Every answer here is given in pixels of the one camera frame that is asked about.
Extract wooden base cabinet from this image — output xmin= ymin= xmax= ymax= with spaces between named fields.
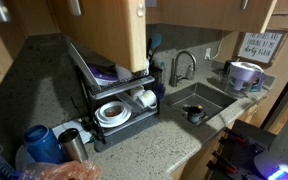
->
xmin=169 ymin=96 xmax=288 ymax=180

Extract white mug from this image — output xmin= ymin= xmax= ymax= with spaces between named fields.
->
xmin=138 ymin=89 xmax=159 ymax=110

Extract framed text sign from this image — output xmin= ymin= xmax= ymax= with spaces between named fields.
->
xmin=237 ymin=29 xmax=288 ymax=66

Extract black two-tier dish rack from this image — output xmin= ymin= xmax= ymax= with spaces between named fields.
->
xmin=74 ymin=64 xmax=161 ymax=144

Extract lavender mug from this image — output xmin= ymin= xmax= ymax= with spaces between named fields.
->
xmin=225 ymin=61 xmax=266 ymax=98

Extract white cup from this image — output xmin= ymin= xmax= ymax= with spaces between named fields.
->
xmin=129 ymin=84 xmax=146 ymax=100
xmin=114 ymin=63 xmax=134 ymax=81

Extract clear glass container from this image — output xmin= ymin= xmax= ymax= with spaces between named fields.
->
xmin=115 ymin=91 xmax=145 ymax=114

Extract white power cord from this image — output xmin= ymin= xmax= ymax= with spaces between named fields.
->
xmin=210 ymin=34 xmax=226 ymax=61

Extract black device with red parts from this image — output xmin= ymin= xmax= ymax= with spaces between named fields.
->
xmin=205 ymin=119 xmax=278 ymax=180

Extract large white plate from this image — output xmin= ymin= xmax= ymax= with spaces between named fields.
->
xmin=67 ymin=41 xmax=102 ymax=92

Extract blue dish soap bottle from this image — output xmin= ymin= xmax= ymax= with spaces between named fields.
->
xmin=154 ymin=61 xmax=168 ymax=102

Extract teal spatula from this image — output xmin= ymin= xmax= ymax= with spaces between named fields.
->
xmin=148 ymin=32 xmax=163 ymax=61

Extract grey drain tray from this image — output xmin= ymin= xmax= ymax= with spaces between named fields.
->
xmin=93 ymin=109 xmax=162 ymax=153

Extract orange plastic bag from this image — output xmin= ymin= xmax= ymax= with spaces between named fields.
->
xmin=17 ymin=160 xmax=102 ymax=180

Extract stainless steel sink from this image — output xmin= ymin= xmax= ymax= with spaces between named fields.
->
xmin=162 ymin=81 xmax=239 ymax=128

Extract white wall outlet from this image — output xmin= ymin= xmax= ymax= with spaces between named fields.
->
xmin=204 ymin=47 xmax=213 ymax=61

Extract wooden cupboard door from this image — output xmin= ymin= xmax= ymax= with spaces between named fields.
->
xmin=48 ymin=0 xmax=148 ymax=73

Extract brushed steel faucet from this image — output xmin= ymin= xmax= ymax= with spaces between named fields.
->
xmin=168 ymin=49 xmax=198 ymax=88

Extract purple bowl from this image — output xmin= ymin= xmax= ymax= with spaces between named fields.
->
xmin=88 ymin=64 xmax=119 ymax=86

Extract black utensil holder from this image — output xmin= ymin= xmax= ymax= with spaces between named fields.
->
xmin=148 ymin=64 xmax=166 ymax=93

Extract black mug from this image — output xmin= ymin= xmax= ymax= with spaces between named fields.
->
xmin=185 ymin=104 xmax=208 ymax=127

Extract blue water bottle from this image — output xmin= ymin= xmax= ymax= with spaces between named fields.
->
xmin=22 ymin=124 xmax=67 ymax=165

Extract white stacked bowls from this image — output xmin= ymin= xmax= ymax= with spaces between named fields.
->
xmin=94 ymin=100 xmax=132 ymax=129

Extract stainless steel tumbler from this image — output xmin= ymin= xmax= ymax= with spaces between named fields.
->
xmin=57 ymin=128 xmax=90 ymax=163

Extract wooden upper cupboard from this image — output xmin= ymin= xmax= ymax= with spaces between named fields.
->
xmin=146 ymin=0 xmax=279 ymax=34

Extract white paper sheet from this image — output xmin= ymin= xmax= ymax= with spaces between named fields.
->
xmin=51 ymin=119 xmax=92 ymax=144

